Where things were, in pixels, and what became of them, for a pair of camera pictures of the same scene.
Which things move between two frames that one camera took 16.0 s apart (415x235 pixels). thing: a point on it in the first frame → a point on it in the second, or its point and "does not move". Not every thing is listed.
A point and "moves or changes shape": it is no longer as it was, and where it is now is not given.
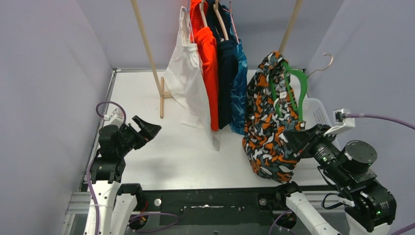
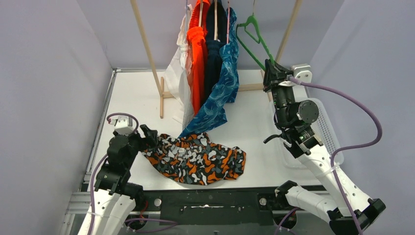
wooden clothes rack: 160,81 does not move
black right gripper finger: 298,141 → 272,70
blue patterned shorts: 241,83 → 224,88
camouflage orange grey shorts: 272,111 → 194,159
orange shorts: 206,38 → 197,43
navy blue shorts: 226,51 → 213,46
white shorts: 184,79 does not move
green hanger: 289,87 moves or changes shape
